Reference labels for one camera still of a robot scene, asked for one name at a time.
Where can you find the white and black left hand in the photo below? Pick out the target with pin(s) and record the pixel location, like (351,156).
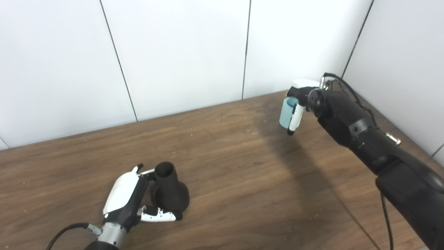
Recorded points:
(121,194)

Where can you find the white and black right hand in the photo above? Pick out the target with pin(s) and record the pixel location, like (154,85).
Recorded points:
(303,85)

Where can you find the light blue cylinder cup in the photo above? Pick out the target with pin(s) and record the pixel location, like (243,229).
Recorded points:
(285,114)

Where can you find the black nozzle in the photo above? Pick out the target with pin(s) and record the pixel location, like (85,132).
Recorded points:
(171,194)

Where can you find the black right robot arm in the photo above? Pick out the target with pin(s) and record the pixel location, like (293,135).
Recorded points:
(364,135)

